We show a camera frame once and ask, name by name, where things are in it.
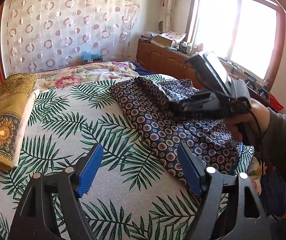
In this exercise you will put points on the floral quilt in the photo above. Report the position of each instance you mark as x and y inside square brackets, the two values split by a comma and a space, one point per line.
[91, 72]

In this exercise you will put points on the beige window drape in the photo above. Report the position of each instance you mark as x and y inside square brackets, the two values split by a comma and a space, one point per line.
[168, 6]

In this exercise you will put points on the navy blue blanket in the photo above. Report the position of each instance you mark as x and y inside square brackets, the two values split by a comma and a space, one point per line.
[141, 70]

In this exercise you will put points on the cardboard box on sideboard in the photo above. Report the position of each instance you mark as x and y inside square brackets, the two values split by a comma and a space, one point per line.
[170, 39]

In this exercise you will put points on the navy patterned silk shirt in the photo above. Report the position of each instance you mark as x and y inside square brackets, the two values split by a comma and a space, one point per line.
[153, 109]

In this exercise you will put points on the pink figurine on sill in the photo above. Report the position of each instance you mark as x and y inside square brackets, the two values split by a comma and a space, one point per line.
[199, 48]

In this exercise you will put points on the mustard patterned folded cloth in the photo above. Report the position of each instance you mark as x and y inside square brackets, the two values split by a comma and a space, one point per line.
[17, 95]

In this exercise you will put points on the window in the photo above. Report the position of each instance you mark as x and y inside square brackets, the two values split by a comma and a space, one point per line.
[248, 33]

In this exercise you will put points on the wooden sideboard cabinet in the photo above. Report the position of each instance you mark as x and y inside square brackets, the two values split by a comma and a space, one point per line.
[163, 61]

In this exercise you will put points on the palm leaf bedsheet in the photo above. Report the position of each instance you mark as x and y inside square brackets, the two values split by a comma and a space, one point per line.
[133, 196]

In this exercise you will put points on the pink circle sheer curtain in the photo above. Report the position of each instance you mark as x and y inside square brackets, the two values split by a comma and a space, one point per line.
[41, 35]

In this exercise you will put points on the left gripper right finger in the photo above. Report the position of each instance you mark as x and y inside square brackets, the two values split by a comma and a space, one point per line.
[230, 207]

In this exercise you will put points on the person's right forearm grey sleeve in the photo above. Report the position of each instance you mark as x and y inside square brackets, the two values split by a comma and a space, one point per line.
[273, 195]

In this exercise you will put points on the person's right hand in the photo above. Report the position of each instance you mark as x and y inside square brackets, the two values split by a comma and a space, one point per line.
[256, 123]

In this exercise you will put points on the blue toy at headboard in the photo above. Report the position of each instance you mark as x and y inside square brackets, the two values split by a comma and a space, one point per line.
[87, 57]

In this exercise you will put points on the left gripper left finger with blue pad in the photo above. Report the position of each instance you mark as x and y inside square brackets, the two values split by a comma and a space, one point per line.
[35, 216]

